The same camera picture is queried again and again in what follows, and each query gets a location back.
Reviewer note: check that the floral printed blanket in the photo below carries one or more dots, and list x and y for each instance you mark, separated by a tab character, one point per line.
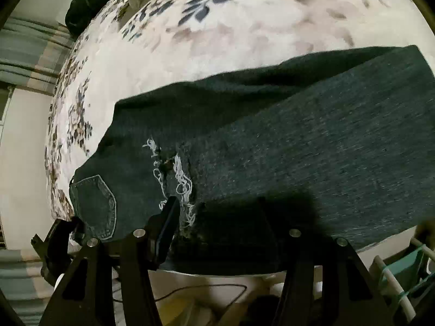
238	34

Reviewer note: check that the dark denim ripped pants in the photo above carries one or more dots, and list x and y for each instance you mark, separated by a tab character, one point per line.
306	149

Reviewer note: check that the striped curtain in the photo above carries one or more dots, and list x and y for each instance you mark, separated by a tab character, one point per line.
30	54

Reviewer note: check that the green and white rack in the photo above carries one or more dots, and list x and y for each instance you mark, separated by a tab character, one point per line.
404	271

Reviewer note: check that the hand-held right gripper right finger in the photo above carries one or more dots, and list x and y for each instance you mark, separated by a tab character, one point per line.
270	231

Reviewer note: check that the dark green cloth pile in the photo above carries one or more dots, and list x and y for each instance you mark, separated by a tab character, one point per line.
85	6

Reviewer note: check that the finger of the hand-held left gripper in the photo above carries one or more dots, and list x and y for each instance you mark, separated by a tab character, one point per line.
56	248

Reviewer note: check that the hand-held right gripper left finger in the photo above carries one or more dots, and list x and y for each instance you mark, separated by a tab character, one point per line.
169	229

